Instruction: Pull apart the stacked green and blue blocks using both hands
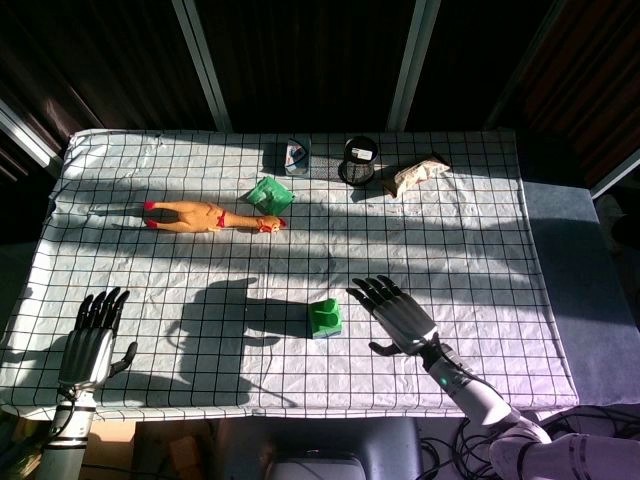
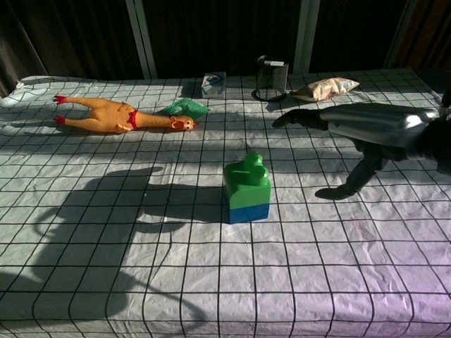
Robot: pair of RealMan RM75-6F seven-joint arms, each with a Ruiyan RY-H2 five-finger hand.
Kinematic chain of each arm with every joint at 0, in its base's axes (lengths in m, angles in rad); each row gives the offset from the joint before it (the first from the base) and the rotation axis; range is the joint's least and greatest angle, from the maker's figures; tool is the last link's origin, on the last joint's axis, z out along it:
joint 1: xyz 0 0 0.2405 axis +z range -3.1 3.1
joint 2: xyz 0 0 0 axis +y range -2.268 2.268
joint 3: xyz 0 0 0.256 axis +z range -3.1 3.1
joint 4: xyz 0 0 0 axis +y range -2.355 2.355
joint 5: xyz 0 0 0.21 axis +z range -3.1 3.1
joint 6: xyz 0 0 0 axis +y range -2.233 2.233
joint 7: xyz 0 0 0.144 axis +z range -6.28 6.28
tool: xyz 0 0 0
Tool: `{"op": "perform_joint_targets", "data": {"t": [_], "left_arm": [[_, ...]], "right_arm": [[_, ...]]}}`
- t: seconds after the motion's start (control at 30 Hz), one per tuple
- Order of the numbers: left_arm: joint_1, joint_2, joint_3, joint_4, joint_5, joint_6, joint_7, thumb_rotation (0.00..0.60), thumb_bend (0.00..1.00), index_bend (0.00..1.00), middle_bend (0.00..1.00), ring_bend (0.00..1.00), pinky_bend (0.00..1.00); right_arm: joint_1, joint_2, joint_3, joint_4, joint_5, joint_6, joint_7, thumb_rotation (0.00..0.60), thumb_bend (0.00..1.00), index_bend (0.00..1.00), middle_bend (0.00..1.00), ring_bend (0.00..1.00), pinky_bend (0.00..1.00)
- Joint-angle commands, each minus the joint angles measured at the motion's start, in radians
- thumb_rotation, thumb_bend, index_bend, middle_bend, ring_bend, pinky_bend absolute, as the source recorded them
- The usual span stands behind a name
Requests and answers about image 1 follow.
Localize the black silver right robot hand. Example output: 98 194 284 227
345 274 441 359

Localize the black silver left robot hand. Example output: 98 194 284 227
57 286 139 391

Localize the green block toy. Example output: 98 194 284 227
307 297 345 339

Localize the white black grid tablecloth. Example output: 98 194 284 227
0 128 581 422

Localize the brown cardboard box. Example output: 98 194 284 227
79 421 137 472

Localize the brown snack packet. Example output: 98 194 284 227
382 152 452 197

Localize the grey robot torso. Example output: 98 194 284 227
214 417 426 480

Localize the black mesh pen holder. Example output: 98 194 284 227
338 136 380 188

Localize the yellow rubber chicken toy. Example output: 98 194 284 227
143 199 289 235

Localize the green foil packet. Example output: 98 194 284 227
248 175 296 212

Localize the clear small container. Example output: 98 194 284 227
276 137 313 177

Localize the black cable tangle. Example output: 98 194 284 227
418 403 640 480

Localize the grey window frame post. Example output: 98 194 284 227
172 0 234 133
386 0 442 133

